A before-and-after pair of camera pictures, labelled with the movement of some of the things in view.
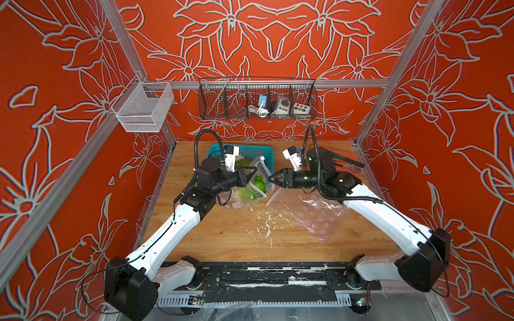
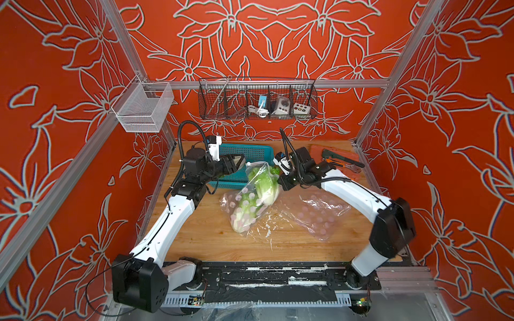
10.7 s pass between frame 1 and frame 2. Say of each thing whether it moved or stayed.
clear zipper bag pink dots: moved
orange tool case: stayed
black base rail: stayed
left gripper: moved
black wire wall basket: stayed
